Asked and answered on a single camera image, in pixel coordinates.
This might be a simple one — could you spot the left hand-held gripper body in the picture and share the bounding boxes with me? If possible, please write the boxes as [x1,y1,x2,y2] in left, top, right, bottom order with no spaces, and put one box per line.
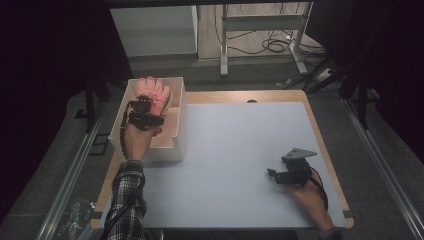
[127,95,166,132]

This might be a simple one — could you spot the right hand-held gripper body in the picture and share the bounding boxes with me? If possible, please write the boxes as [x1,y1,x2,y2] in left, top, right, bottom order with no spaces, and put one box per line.
[280,147,318,188]

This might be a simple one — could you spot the pink glove with red print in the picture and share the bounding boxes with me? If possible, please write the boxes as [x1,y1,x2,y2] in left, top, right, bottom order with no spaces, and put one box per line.
[135,76,173,117]

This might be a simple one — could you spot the white box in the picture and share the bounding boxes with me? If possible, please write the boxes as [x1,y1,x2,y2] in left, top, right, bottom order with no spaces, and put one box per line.
[108,77,188,164]

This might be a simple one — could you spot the person's left hand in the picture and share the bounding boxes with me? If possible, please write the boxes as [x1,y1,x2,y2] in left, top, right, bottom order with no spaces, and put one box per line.
[122,122,162,161]

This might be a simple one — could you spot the person's right hand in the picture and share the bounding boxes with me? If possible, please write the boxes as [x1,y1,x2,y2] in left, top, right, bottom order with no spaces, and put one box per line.
[286,168,332,227]

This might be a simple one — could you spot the pale blue table mat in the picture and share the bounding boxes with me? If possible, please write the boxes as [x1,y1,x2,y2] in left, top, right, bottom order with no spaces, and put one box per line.
[99,101,348,230]

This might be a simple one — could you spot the black metal stand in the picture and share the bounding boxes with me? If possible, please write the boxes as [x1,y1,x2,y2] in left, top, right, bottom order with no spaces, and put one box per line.
[83,78,112,134]
[339,74,382,131]

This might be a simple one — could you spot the white cabinet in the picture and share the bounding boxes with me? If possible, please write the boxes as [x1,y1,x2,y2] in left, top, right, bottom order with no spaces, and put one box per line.
[109,4,200,60]

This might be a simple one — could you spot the white power strip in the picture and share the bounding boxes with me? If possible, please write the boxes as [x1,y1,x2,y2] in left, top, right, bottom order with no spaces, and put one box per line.
[314,67,335,83]

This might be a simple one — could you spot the clear plastic bag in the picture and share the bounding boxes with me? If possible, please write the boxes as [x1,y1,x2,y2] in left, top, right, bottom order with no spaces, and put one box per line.
[53,198,98,240]

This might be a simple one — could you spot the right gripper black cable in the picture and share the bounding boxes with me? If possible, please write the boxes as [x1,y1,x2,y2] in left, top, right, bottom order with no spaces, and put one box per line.
[308,167,330,213]

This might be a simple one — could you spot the black floor bracket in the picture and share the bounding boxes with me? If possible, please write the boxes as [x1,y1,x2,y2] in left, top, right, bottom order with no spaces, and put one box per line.
[88,132,111,157]

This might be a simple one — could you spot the silver metal rail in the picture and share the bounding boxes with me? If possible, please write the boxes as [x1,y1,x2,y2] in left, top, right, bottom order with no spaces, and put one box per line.
[342,98,424,240]
[34,103,108,240]

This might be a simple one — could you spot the black floor cables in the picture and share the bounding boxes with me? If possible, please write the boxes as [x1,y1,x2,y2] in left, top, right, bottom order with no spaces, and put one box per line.
[228,29,327,58]

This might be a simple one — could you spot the grey metal desk frame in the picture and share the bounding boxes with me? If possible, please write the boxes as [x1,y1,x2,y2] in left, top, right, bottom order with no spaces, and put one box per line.
[219,2,315,78]

